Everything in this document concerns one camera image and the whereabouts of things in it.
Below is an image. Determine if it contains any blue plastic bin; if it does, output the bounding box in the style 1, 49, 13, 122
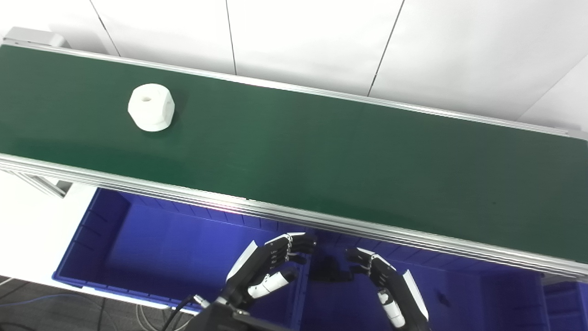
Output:
289, 229, 554, 331
541, 275, 588, 331
51, 187, 309, 314

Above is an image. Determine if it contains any aluminium conveyor leg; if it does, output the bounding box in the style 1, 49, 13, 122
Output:
0, 169, 74, 199

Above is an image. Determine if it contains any large black part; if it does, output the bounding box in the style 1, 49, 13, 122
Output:
309, 256, 355, 282

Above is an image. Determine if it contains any white hexagonal plastic part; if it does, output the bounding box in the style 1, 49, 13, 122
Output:
127, 83, 176, 133

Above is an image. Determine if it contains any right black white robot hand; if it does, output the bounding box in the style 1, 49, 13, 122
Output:
345, 247, 430, 331

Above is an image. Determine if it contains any blue floor cable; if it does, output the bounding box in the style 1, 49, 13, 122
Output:
0, 293, 99, 308

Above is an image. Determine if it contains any green conveyor belt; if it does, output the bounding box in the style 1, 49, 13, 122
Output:
0, 45, 588, 265
0, 39, 588, 282

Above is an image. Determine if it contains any grey conveyor end housing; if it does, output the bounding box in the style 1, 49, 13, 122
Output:
2, 26, 70, 49

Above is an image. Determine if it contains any white floor cable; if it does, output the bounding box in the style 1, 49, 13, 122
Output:
135, 302, 196, 331

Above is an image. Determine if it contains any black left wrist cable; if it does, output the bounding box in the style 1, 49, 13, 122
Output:
161, 295, 204, 331

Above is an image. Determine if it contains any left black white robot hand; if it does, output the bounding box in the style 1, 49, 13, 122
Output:
220, 232, 317, 309

